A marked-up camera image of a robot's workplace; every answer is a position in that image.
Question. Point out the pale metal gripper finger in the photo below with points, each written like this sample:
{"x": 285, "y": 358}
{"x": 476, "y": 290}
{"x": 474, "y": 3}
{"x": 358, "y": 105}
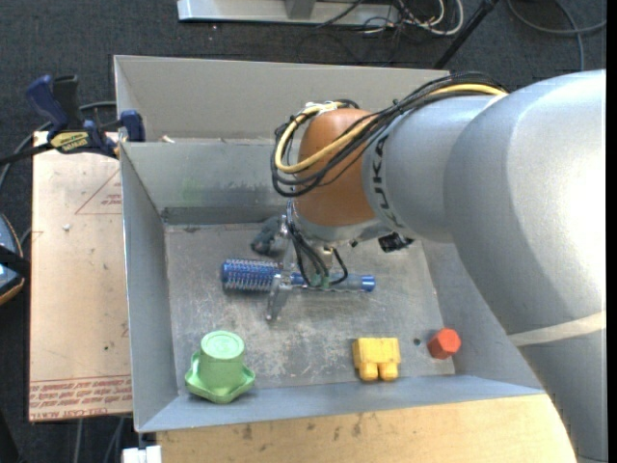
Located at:
{"x": 283, "y": 296}
{"x": 272, "y": 302}

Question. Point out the blue round hairbrush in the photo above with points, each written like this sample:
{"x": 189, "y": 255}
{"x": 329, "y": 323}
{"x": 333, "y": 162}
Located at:
{"x": 248, "y": 275}

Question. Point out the dark grey lumpy toy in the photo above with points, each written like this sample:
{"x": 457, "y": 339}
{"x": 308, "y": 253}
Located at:
{"x": 266, "y": 239}

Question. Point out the grey metal bin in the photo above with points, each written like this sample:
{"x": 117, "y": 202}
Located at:
{"x": 308, "y": 345}

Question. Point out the green star-based toy cup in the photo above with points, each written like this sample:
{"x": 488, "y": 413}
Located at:
{"x": 221, "y": 364}

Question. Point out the yellow toy block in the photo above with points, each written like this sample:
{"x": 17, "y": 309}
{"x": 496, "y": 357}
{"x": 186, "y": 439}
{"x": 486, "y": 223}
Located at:
{"x": 376, "y": 355}

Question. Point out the red hexagonal block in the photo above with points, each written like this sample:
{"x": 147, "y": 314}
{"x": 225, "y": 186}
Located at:
{"x": 443, "y": 343}

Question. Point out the brown cardboard board, red print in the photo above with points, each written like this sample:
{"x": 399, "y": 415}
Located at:
{"x": 77, "y": 278}

